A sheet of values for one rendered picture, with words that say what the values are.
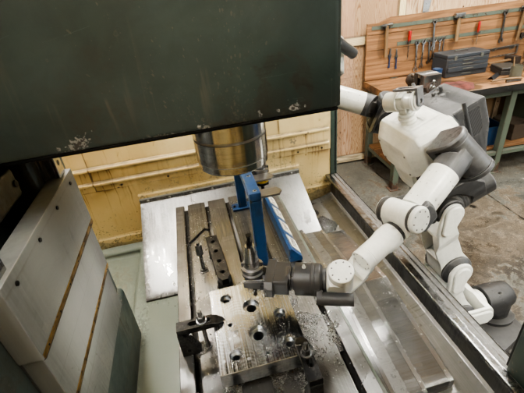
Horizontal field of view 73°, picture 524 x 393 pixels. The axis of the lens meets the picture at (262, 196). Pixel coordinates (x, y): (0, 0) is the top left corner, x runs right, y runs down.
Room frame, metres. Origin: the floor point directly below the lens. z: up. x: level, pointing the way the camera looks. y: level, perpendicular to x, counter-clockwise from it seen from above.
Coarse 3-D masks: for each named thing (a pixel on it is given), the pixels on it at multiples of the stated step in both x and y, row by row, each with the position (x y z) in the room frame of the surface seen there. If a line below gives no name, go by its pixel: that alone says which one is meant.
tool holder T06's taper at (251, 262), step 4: (248, 248) 0.73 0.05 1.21; (252, 248) 0.73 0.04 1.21; (244, 252) 0.73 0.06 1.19; (248, 252) 0.72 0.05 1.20; (252, 252) 0.72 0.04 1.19; (256, 252) 0.74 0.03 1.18; (244, 256) 0.73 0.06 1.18; (248, 256) 0.72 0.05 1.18; (252, 256) 0.72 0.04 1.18; (256, 256) 0.73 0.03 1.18; (244, 260) 0.73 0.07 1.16; (248, 260) 0.72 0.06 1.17; (252, 260) 0.72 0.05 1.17; (256, 260) 0.72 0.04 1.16; (244, 264) 0.73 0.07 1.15; (248, 264) 0.72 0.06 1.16; (252, 264) 0.72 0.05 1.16; (256, 264) 0.72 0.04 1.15; (248, 268) 0.72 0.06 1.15; (252, 268) 0.72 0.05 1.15; (256, 268) 0.72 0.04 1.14
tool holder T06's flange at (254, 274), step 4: (260, 260) 0.75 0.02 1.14; (260, 264) 0.74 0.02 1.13; (244, 268) 0.73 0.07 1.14; (260, 268) 0.72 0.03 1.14; (244, 272) 0.71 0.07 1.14; (248, 272) 0.71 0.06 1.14; (252, 272) 0.71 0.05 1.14; (256, 272) 0.71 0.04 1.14; (260, 272) 0.72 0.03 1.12; (244, 276) 0.72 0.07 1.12; (248, 276) 0.71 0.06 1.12; (252, 276) 0.71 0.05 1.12; (256, 276) 0.71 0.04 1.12; (260, 276) 0.72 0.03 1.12
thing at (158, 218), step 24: (192, 192) 1.69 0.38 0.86; (216, 192) 1.70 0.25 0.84; (288, 192) 1.67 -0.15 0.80; (144, 216) 1.58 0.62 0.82; (168, 216) 1.57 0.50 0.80; (312, 216) 1.52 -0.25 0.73; (144, 240) 1.44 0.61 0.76; (168, 240) 1.44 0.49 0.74; (144, 264) 1.32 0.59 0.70; (168, 264) 1.32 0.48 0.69; (168, 288) 1.21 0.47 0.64
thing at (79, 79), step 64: (0, 0) 0.57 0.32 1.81; (64, 0) 0.58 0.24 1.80; (128, 0) 0.59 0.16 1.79; (192, 0) 0.61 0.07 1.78; (256, 0) 0.62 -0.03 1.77; (320, 0) 0.64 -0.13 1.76; (0, 64) 0.56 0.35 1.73; (64, 64) 0.57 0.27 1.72; (128, 64) 0.59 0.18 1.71; (192, 64) 0.60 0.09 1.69; (256, 64) 0.62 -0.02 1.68; (320, 64) 0.64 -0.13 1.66; (0, 128) 0.55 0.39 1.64; (64, 128) 0.57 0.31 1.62; (128, 128) 0.58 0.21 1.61; (192, 128) 0.60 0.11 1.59
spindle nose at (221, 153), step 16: (240, 128) 0.66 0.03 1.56; (256, 128) 0.68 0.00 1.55; (208, 144) 0.67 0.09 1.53; (224, 144) 0.66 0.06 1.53; (240, 144) 0.66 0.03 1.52; (256, 144) 0.68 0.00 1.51; (208, 160) 0.67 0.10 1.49; (224, 160) 0.66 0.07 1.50; (240, 160) 0.66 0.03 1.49; (256, 160) 0.67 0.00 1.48
